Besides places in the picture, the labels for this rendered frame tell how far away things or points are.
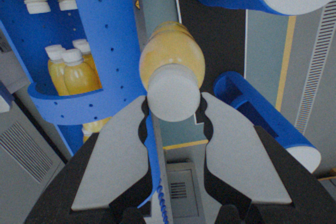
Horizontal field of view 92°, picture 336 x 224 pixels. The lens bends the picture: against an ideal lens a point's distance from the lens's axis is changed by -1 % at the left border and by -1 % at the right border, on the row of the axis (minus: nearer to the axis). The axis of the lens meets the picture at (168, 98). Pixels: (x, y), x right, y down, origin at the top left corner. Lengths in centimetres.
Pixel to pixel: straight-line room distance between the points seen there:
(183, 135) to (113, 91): 179
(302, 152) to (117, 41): 88
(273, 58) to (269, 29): 29
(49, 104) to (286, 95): 213
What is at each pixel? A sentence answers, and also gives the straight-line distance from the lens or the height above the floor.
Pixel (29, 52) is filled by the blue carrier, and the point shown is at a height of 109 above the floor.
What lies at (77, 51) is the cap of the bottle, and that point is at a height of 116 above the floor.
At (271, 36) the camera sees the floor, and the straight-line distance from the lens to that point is 182.
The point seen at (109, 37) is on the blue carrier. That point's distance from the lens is 35.
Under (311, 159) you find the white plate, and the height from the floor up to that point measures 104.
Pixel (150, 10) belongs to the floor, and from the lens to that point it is 152.
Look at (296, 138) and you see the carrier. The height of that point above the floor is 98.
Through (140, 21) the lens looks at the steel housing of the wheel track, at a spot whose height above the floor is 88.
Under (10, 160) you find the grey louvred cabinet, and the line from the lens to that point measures 214.
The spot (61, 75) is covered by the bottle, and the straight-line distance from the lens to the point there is 47.
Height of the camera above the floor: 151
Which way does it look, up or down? 59 degrees down
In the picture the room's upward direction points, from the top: 177 degrees clockwise
